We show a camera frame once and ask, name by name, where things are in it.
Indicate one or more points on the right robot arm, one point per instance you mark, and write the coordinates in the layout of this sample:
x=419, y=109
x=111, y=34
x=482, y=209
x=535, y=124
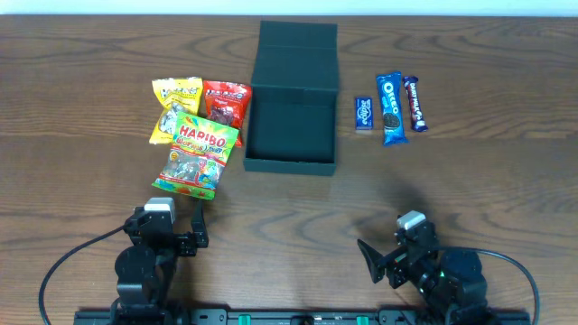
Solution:
x=449, y=281

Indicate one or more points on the yellow candy bag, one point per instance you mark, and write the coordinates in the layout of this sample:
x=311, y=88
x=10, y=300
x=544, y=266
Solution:
x=176, y=96

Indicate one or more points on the red candy bag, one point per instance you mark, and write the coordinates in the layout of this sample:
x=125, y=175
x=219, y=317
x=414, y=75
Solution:
x=226, y=103

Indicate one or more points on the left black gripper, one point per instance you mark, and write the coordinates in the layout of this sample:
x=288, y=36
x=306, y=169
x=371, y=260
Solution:
x=181, y=244

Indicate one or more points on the purple Dairy Milk bar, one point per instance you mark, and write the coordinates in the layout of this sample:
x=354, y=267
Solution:
x=417, y=118

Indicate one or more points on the dark green open box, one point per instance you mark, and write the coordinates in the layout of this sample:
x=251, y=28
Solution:
x=295, y=82

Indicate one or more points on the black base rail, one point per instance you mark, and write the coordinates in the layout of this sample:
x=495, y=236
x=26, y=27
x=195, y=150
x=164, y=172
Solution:
x=223, y=317

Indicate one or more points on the blue Eclipse mint box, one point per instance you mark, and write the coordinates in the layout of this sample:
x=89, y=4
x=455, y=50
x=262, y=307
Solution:
x=364, y=113

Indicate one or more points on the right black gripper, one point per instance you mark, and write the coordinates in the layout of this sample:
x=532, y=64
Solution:
x=391, y=261

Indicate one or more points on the blue Oreo cookie pack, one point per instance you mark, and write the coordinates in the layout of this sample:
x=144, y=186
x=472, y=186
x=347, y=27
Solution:
x=392, y=114

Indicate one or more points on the Haribo gummy worms bag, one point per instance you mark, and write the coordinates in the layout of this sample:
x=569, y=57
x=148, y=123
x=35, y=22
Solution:
x=197, y=158

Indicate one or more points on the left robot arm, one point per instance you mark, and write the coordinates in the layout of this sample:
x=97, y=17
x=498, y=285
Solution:
x=146, y=269

